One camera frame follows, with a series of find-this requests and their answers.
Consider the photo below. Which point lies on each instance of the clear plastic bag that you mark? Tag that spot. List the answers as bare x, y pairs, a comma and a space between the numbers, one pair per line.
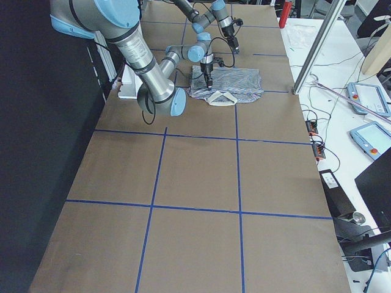
301, 36

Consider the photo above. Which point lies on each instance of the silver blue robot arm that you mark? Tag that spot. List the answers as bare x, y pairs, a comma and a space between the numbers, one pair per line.
119, 23
216, 13

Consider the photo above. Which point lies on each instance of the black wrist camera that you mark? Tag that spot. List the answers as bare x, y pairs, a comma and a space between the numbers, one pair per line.
238, 21
219, 61

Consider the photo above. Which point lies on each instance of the aluminium frame post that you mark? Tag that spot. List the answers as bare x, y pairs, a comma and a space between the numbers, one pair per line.
327, 25

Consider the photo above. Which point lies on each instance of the red cylinder tube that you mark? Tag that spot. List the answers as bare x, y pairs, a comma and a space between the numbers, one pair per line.
285, 13

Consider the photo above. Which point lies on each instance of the black monitor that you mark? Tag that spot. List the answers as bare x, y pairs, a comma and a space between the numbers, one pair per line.
374, 187

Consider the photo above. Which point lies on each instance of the navy white striped polo shirt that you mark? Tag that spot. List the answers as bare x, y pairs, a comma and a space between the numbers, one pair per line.
230, 86

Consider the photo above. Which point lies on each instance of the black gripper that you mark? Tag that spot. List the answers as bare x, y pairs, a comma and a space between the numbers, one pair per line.
206, 69
231, 35

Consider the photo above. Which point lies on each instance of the near blue teach pendant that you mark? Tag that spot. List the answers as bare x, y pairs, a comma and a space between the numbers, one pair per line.
372, 138

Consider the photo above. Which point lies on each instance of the black box with label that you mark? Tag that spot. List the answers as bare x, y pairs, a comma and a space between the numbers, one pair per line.
337, 200

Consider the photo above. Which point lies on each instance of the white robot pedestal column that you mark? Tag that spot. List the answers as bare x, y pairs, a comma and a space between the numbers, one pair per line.
130, 84

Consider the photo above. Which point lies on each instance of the blue teach pendant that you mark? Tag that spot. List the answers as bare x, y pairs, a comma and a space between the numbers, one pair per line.
372, 138
369, 96

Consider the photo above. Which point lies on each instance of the beige wooden board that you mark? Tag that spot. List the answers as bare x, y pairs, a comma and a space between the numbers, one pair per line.
379, 55

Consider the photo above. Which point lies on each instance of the far blue teach pendant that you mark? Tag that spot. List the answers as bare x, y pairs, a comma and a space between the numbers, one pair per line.
369, 96

